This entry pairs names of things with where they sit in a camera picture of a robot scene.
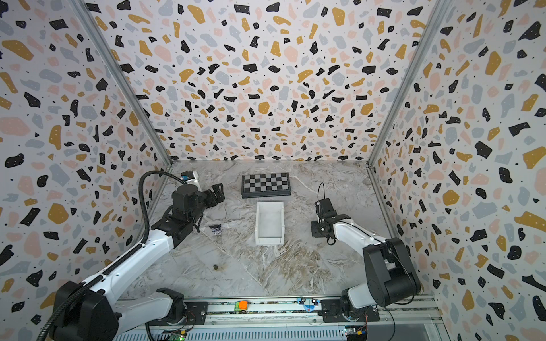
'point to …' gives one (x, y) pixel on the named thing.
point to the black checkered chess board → (270, 185)
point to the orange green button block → (241, 305)
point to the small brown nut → (215, 266)
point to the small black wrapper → (215, 228)
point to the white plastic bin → (269, 223)
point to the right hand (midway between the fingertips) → (319, 224)
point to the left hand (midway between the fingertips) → (215, 184)
